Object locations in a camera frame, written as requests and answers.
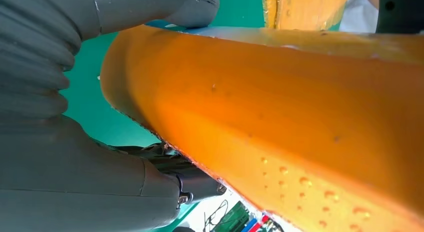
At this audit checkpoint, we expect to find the yellow taped cardboard sheet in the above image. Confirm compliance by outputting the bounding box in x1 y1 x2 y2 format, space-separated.
261 0 352 32

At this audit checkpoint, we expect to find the white desk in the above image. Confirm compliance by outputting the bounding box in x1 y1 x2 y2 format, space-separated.
183 190 253 232

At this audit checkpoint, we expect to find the green plastic crate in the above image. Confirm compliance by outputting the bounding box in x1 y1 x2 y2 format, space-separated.
213 200 253 232

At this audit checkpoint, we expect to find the black cable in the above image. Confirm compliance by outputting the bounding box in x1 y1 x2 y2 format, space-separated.
202 199 229 232

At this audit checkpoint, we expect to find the red metal post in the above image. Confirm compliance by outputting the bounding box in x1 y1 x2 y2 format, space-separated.
249 214 271 232

